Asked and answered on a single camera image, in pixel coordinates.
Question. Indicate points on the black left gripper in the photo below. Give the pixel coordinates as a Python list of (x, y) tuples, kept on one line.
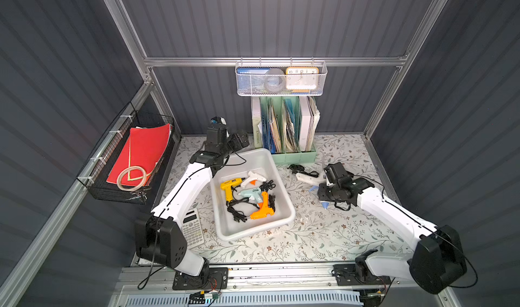
[(237, 142)]

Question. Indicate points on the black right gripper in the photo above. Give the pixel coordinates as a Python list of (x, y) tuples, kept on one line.
[(325, 194)]

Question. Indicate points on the white blue-tip glue gun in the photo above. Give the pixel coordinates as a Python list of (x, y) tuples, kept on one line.
[(313, 181)]

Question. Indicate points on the yellow glue gun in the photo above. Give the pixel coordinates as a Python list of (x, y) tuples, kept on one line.
[(229, 186)]

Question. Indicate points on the mint green glue gun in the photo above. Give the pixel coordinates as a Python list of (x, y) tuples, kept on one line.
[(254, 193)]

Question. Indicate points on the orange glue gun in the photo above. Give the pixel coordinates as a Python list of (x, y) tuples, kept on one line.
[(265, 210)]

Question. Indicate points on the white orange-trigger glue gun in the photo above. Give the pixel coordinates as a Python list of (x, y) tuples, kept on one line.
[(252, 177)]

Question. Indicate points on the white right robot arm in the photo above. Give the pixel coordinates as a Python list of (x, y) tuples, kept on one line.
[(436, 259)]

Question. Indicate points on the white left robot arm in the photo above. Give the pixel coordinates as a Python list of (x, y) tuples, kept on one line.
[(158, 234)]

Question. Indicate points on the white plastic storage box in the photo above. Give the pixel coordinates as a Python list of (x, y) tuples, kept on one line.
[(232, 221)]

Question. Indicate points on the blue box in basket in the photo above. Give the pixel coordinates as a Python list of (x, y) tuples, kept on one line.
[(250, 80)]

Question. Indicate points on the green desktop file organizer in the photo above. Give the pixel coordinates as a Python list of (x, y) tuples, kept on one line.
[(276, 123)]

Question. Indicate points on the grey tape roll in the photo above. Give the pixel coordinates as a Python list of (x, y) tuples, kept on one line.
[(274, 80)]

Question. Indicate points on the yellow white alarm clock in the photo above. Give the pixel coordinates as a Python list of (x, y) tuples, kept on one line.
[(302, 78)]

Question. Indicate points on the red folder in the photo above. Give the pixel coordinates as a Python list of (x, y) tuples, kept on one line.
[(140, 156)]

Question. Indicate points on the white calculator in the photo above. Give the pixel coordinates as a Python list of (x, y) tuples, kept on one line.
[(192, 229)]

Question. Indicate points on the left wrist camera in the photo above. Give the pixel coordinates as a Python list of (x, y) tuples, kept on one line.
[(218, 120)]

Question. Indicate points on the white wire mesh basket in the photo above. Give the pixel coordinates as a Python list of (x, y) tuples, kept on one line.
[(283, 65)]

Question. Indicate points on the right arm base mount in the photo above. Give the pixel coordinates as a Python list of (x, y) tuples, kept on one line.
[(354, 274)]

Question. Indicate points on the black wire wall basket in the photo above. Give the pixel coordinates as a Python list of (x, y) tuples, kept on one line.
[(94, 180)]

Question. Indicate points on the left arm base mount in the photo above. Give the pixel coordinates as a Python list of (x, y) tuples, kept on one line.
[(213, 278)]

